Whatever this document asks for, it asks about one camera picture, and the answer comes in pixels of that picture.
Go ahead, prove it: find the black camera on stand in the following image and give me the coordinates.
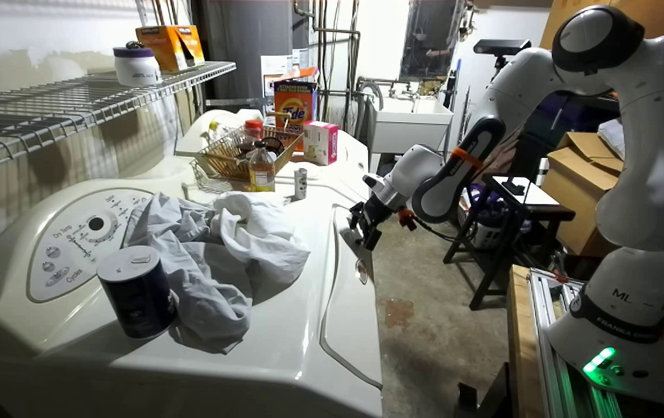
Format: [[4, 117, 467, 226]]
[[472, 34, 533, 81]]

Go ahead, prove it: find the crumpled white cloth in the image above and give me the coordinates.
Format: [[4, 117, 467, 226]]
[[122, 189, 313, 356]]

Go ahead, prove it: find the white jar with dark lid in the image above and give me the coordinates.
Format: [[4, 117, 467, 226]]
[[111, 40, 164, 89]]

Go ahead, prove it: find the brown cardboard box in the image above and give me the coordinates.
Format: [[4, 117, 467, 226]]
[[539, 131, 628, 262]]

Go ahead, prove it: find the white utility sink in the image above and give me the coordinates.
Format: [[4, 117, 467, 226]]
[[368, 80, 458, 158]]

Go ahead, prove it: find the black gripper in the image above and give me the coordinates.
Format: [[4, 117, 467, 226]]
[[345, 189, 397, 253]]

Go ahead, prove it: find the pink cardboard box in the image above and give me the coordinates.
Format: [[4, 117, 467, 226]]
[[305, 118, 343, 167]]

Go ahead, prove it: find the orange box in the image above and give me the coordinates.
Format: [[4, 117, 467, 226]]
[[133, 24, 209, 74]]

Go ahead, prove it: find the dark cylindrical canister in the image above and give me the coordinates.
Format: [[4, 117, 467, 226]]
[[96, 243, 179, 341]]

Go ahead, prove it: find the white plastic bag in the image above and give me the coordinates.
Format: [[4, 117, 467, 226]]
[[594, 118, 628, 163]]

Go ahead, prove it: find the black folding stool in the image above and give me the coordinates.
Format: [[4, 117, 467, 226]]
[[442, 171, 577, 313]]

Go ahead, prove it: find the white dryer door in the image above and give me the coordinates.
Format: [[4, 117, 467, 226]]
[[317, 203, 385, 391]]

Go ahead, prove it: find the aluminium rail frame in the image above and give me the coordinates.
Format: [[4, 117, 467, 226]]
[[527, 264, 628, 418]]

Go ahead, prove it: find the wooden robot platform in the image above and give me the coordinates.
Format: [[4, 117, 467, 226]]
[[504, 262, 664, 418]]

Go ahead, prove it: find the white wire shelf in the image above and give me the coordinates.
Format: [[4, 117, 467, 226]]
[[0, 57, 240, 185]]

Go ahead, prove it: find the wicker basket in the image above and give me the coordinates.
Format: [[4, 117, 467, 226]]
[[195, 125, 309, 193]]

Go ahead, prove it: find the large printed cardboard box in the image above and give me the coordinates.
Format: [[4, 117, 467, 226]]
[[271, 76, 320, 134]]

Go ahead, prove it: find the grey water heater tank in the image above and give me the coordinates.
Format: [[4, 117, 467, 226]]
[[198, 0, 298, 104]]

